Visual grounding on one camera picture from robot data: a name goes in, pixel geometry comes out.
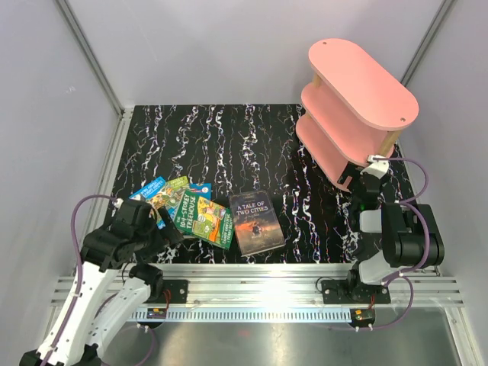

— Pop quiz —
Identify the slotted cable duct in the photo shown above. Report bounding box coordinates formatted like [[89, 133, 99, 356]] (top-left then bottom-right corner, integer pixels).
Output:
[[128, 307, 352, 323]]

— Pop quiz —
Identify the purple cable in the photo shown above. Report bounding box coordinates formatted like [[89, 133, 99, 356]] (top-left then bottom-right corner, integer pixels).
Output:
[[40, 194, 157, 366], [375, 155, 432, 329]]

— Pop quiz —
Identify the blue 26-storey treehouse book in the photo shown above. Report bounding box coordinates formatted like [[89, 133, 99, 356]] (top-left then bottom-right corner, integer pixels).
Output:
[[130, 176, 166, 201]]

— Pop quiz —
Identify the lime 65-storey treehouse book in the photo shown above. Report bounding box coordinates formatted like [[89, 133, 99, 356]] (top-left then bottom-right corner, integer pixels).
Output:
[[148, 175, 189, 220]]

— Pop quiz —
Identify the dark Tale of Two Cities book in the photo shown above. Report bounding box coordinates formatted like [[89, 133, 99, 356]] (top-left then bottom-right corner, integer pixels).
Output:
[[229, 191, 285, 256]]

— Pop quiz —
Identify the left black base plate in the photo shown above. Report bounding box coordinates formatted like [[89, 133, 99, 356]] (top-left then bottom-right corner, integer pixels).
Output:
[[146, 279, 189, 304]]

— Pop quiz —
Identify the black marble pattern mat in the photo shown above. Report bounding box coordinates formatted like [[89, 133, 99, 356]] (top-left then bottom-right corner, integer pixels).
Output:
[[108, 104, 381, 264]]

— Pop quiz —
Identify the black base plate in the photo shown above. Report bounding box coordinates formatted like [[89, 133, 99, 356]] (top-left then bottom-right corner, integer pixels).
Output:
[[320, 279, 391, 305], [146, 279, 189, 304]]

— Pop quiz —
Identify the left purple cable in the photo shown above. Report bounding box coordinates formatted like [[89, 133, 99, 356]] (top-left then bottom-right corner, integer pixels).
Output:
[[40, 194, 157, 366]]

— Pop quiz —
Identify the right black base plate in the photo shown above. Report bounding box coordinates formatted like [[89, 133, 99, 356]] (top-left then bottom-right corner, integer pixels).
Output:
[[320, 279, 391, 305]]

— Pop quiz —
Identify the blue paperback book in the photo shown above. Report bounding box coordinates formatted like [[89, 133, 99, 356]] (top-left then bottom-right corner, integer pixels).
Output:
[[189, 183, 212, 200]]

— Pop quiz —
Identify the green 104-storey treehouse book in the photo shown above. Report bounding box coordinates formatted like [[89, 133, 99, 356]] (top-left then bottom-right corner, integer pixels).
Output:
[[174, 190, 234, 250]]

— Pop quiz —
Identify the pink three-tier shelf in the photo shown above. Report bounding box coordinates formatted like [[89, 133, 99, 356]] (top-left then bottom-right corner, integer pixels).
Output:
[[296, 38, 419, 191]]

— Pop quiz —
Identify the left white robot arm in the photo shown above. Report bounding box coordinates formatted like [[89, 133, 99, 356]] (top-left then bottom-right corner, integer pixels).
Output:
[[20, 199, 183, 365]]

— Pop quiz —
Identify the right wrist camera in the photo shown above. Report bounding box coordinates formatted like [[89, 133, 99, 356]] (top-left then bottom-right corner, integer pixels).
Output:
[[362, 155, 390, 179]]

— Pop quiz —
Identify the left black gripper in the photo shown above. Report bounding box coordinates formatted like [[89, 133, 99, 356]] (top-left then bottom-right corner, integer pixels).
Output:
[[133, 206, 183, 262]]

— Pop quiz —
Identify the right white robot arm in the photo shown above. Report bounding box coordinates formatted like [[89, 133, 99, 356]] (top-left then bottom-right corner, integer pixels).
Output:
[[342, 155, 445, 303]]

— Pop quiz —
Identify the aluminium rail frame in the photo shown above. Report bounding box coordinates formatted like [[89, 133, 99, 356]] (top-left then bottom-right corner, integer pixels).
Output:
[[34, 0, 488, 366]]

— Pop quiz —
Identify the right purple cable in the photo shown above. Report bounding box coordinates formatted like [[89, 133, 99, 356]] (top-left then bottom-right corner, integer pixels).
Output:
[[375, 155, 432, 329]]

